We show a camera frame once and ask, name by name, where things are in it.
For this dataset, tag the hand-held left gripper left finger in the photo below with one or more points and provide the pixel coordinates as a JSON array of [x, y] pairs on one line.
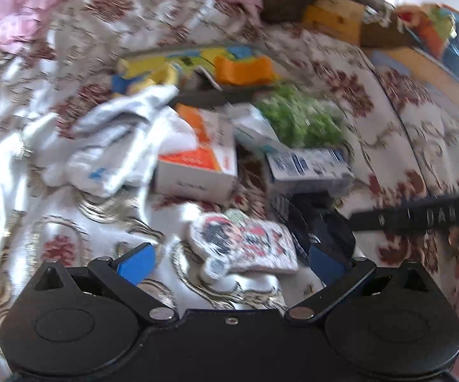
[[137, 265]]

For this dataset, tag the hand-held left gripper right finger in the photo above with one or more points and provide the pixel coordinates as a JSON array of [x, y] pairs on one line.
[[327, 266]]

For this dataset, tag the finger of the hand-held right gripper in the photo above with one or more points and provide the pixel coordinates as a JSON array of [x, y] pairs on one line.
[[325, 227]]

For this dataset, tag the white printed sock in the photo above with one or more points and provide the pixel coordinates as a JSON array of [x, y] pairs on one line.
[[106, 163]]

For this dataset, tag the plain white sock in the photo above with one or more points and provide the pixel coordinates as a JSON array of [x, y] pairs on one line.
[[133, 103]]

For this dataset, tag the grey tray with yellow cartoon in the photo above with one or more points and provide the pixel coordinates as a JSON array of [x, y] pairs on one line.
[[213, 96]]

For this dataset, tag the orange container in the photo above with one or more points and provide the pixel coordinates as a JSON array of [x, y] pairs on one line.
[[241, 71]]

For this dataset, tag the yellow sock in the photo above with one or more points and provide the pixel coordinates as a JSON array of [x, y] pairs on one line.
[[165, 77]]

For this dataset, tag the blue and white box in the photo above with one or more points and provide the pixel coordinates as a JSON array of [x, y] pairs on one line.
[[309, 167]]

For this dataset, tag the red black printed cloth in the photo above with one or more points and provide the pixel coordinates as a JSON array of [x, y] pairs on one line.
[[249, 246]]

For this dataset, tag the orange and white box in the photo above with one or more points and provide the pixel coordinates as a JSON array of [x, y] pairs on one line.
[[197, 183]]

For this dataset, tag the green plant in clear bag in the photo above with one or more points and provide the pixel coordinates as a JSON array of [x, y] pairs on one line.
[[305, 123]]

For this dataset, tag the white teal packet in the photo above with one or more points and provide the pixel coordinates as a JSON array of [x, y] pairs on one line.
[[253, 131]]

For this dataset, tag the floral satin blanket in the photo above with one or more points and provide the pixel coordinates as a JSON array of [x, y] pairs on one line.
[[14, 191]]

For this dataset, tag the colourful patchwork cloth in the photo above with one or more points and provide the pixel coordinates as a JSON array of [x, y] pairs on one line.
[[432, 28]]

